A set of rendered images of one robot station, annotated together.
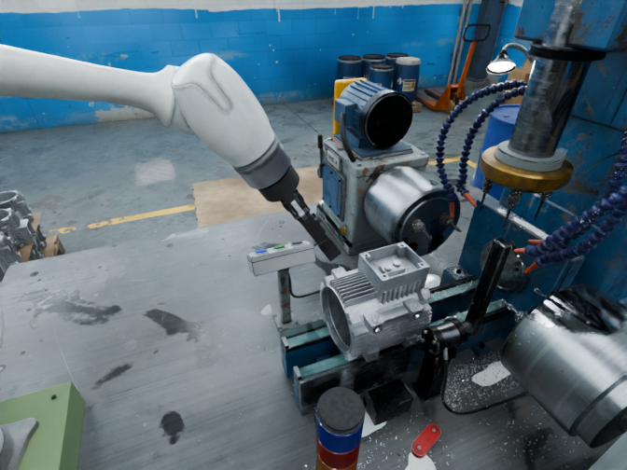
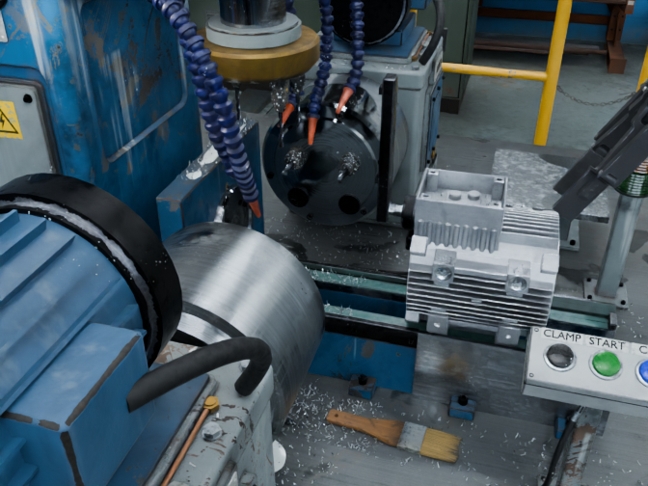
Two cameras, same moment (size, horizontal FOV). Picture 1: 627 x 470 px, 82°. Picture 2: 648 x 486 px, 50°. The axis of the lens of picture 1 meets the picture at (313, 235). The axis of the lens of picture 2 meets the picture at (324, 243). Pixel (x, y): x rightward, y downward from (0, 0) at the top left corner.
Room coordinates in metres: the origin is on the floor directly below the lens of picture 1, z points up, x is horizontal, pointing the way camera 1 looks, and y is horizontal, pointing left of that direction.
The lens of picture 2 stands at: (1.43, 0.20, 1.60)
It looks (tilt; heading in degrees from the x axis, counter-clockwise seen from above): 32 degrees down; 218
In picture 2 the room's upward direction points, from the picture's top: straight up
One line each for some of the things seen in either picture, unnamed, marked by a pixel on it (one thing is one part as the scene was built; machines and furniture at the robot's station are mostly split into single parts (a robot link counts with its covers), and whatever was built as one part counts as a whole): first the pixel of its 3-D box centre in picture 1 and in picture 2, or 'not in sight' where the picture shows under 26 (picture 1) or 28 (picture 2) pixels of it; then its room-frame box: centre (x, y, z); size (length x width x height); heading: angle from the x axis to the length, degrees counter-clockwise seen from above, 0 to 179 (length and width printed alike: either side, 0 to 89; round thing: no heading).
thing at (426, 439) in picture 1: (425, 440); not in sight; (0.39, -0.25, 0.81); 0.09 x 0.03 x 0.02; 131
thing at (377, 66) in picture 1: (377, 84); not in sight; (5.87, -0.98, 0.37); 1.20 x 0.80 x 0.74; 107
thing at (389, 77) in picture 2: (483, 291); (388, 151); (0.55, -0.36, 1.12); 0.04 x 0.03 x 0.26; 112
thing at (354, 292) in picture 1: (372, 306); (480, 267); (0.61, -0.14, 1.02); 0.20 x 0.19 x 0.19; 113
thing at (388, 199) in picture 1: (401, 203); (190, 371); (1.05, -0.30, 1.04); 0.37 x 0.25 x 0.25; 22
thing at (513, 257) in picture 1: (501, 266); (234, 229); (0.75, -0.51, 1.02); 0.15 x 0.02 x 0.15; 22
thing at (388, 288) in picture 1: (391, 271); (460, 209); (0.62, -0.18, 1.11); 0.12 x 0.11 x 0.07; 113
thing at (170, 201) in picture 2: (513, 272); (202, 245); (0.78, -0.57, 0.97); 0.30 x 0.11 x 0.34; 22
